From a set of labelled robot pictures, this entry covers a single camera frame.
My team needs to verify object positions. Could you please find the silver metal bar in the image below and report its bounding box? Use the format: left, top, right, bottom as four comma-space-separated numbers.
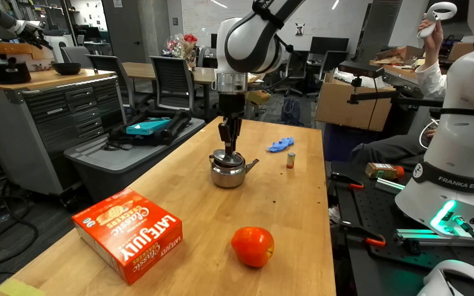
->
375, 177, 406, 195

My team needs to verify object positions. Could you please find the black clamp with orange handle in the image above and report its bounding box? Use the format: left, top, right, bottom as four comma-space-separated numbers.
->
330, 172, 365, 190
339, 220, 387, 248

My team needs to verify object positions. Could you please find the grey door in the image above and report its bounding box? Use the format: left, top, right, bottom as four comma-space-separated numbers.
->
101, 0, 144, 63

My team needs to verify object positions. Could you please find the steel teapot lid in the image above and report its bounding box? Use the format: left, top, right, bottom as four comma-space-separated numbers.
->
209, 149, 244, 168

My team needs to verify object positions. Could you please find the white cable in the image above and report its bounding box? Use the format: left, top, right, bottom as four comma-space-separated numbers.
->
419, 118, 440, 150

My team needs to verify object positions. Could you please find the grey storage tote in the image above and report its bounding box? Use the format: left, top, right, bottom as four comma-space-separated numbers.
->
64, 117, 206, 203

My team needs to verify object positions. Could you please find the steel teapot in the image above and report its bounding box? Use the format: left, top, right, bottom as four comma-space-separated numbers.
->
209, 158, 260, 189

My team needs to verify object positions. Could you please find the blue glove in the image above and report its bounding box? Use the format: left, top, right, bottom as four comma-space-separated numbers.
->
267, 136, 295, 153

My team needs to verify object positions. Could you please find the black cable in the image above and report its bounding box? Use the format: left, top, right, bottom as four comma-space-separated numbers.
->
0, 180, 41, 278

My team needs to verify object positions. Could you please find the grey office chair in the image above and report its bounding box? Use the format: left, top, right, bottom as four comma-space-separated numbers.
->
85, 54, 154, 111
149, 55, 205, 115
60, 46, 94, 69

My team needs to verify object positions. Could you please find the camera on mount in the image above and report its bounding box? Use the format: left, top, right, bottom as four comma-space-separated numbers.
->
338, 60, 444, 109

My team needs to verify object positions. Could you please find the monitor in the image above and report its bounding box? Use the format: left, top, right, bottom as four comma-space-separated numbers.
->
309, 36, 350, 56

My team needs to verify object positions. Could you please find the orange-red toy apple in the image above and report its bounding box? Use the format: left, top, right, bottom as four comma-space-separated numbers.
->
231, 226, 275, 268

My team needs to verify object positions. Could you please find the black folded stand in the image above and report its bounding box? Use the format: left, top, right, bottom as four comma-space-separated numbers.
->
109, 109, 193, 147

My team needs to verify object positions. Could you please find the aluminium rail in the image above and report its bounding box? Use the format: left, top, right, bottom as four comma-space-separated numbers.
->
393, 229, 474, 248

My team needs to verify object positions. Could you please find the wooden meeting table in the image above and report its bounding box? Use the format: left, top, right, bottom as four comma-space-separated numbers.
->
121, 61, 271, 120

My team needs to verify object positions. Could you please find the orange cracker box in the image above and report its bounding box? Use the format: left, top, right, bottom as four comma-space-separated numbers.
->
71, 188, 184, 286

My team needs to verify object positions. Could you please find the large cardboard box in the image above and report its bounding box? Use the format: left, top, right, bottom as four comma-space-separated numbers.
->
315, 73, 396, 132

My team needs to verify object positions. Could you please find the black bowl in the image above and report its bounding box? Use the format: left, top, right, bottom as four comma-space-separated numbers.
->
51, 62, 82, 76

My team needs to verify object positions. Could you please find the dark backpack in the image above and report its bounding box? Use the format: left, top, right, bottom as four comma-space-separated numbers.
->
280, 97, 304, 126

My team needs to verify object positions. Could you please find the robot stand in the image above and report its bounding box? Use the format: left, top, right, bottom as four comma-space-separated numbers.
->
329, 160, 474, 296

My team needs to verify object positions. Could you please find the teal box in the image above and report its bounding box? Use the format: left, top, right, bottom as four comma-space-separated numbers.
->
125, 117, 172, 136

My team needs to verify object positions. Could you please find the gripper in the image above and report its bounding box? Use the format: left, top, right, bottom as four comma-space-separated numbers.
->
218, 92, 246, 156

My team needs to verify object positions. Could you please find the black pot with lid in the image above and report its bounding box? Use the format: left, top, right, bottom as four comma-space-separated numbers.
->
0, 56, 32, 85

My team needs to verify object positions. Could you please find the flower bouquet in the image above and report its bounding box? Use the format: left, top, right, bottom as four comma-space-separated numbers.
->
162, 33, 199, 71

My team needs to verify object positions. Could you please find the yellow tape strip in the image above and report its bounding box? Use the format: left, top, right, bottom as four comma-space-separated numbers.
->
0, 278, 46, 296

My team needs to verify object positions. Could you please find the person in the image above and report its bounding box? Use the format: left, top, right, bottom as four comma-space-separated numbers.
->
348, 18, 448, 166

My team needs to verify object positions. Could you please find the spice bottle with orange cap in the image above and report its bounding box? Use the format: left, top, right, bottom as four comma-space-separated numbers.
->
365, 162, 405, 180

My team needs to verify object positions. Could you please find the grey tool cabinet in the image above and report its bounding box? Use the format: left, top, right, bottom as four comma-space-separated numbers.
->
0, 68, 128, 197

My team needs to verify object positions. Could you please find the row of black office chairs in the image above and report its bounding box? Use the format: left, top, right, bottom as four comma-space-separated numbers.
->
277, 49, 349, 100

